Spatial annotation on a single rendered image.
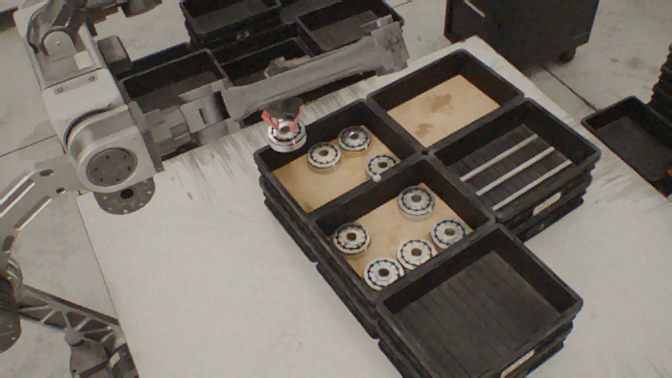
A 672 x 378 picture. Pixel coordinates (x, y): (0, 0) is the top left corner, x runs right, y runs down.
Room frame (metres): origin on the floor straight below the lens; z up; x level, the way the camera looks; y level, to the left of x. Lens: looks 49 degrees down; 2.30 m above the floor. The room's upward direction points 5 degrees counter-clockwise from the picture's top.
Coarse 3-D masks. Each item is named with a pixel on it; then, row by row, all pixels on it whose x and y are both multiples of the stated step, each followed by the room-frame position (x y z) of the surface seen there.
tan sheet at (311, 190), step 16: (336, 144) 1.43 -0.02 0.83; (304, 160) 1.37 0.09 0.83; (352, 160) 1.35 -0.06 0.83; (288, 176) 1.31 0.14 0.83; (304, 176) 1.31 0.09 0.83; (320, 176) 1.30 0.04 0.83; (336, 176) 1.30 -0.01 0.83; (352, 176) 1.29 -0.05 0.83; (304, 192) 1.24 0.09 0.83; (320, 192) 1.24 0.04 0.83; (336, 192) 1.23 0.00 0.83; (304, 208) 1.18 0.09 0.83
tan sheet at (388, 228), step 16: (432, 192) 1.20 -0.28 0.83; (384, 208) 1.16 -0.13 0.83; (448, 208) 1.14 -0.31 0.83; (368, 224) 1.11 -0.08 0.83; (384, 224) 1.10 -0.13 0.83; (400, 224) 1.10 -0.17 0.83; (416, 224) 1.09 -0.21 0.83; (432, 224) 1.09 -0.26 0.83; (352, 240) 1.06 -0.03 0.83; (384, 240) 1.05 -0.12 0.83; (400, 240) 1.04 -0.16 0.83; (368, 256) 1.00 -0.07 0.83; (384, 256) 1.00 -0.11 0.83; (416, 256) 0.99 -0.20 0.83
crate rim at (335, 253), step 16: (416, 160) 1.24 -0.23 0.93; (432, 160) 1.24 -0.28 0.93; (384, 176) 1.19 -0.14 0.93; (448, 176) 1.17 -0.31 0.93; (464, 192) 1.11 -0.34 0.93; (336, 208) 1.10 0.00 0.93; (480, 208) 1.05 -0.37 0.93; (320, 240) 1.01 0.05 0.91; (464, 240) 0.95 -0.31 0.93; (336, 256) 0.94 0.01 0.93; (352, 272) 0.89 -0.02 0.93; (416, 272) 0.87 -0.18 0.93; (368, 288) 0.84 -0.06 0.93; (384, 288) 0.84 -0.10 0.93
